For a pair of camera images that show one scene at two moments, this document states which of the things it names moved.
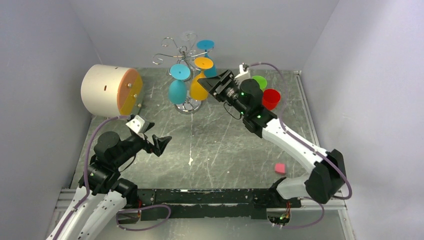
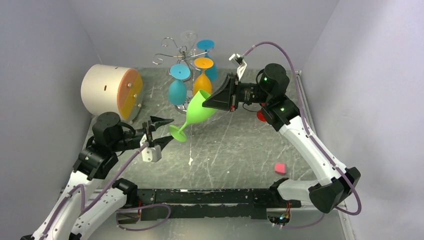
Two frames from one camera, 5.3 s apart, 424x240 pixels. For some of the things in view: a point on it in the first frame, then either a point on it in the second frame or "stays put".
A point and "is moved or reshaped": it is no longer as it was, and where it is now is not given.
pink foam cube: [280, 168] stays put
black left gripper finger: [160, 143] -> [157, 122]
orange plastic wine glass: [197, 92] stays put
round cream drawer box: [110, 91] stays put
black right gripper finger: [211, 83] -> [224, 97]
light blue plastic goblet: [177, 90] stays put
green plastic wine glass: [261, 81] is moved or reshaped
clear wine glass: [188, 55] stays put
